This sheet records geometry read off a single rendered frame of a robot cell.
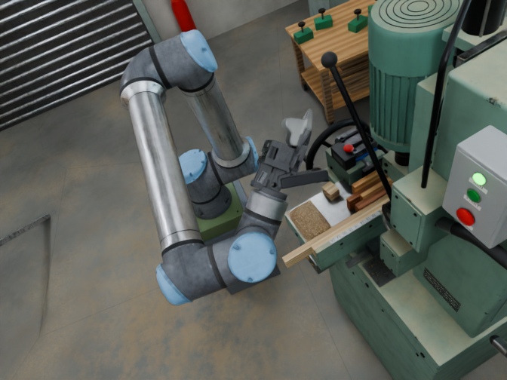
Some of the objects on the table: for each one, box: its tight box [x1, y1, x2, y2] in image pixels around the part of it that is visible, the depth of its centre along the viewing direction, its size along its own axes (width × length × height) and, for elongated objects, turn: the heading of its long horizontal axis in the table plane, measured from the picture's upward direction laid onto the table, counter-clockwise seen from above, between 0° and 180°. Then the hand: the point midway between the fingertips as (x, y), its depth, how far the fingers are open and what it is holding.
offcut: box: [322, 181, 340, 201], centre depth 121 cm, size 4×4×3 cm
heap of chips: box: [287, 200, 332, 242], centre depth 117 cm, size 9×14×4 cm, turn 38°
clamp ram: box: [361, 158, 383, 178], centre depth 119 cm, size 9×8×9 cm
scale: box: [329, 209, 382, 244], centre depth 109 cm, size 50×1×1 cm, turn 128°
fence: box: [315, 214, 383, 262], centre depth 111 cm, size 60×2×6 cm, turn 128°
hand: (311, 115), depth 86 cm, fingers closed
